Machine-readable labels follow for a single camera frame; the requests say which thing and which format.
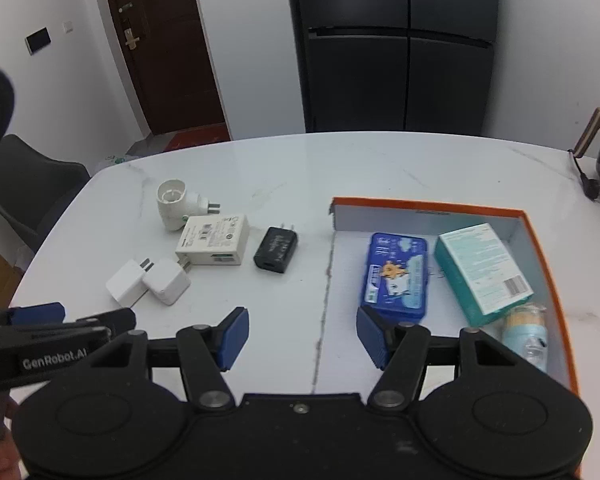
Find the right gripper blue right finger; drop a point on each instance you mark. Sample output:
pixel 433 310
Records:
pixel 399 351

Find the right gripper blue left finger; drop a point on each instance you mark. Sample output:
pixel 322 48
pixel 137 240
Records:
pixel 206 352

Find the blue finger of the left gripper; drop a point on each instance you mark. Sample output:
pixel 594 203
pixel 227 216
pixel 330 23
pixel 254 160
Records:
pixel 52 313
pixel 117 321

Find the white cube charger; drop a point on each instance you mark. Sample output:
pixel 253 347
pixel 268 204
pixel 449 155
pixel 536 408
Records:
pixel 167 280
pixel 127 285

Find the person's left hand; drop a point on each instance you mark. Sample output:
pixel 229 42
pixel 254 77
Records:
pixel 0 454

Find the orange white cardboard box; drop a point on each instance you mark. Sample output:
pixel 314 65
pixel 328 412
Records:
pixel 344 365

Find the blue tin case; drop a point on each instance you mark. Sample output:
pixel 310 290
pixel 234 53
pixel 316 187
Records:
pixel 396 276

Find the white rectangular charger box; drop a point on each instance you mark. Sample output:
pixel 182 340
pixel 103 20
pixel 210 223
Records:
pixel 217 240

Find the teal white carton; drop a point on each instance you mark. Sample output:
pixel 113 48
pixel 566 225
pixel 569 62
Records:
pixel 481 272

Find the black USB charger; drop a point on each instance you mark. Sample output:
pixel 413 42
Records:
pixel 276 249

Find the dark grey chair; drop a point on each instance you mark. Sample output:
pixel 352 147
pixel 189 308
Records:
pixel 35 190

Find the light blue small bottle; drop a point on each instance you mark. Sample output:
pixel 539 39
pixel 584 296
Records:
pixel 525 333

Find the white round plug adapter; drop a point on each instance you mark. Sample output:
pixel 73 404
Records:
pixel 176 204

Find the white green plastic bag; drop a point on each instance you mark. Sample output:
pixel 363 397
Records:
pixel 111 161

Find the red door mat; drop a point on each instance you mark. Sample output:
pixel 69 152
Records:
pixel 198 136

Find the brass door lock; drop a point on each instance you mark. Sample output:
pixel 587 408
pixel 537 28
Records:
pixel 131 24

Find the black refrigerator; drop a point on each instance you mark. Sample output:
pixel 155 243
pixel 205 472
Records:
pixel 395 65

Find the dark brown door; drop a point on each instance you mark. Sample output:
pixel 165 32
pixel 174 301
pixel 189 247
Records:
pixel 171 68

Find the black wall switch panel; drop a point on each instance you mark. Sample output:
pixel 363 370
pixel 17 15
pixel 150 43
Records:
pixel 38 40

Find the white wall switch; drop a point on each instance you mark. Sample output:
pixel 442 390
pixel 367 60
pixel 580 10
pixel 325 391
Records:
pixel 68 26

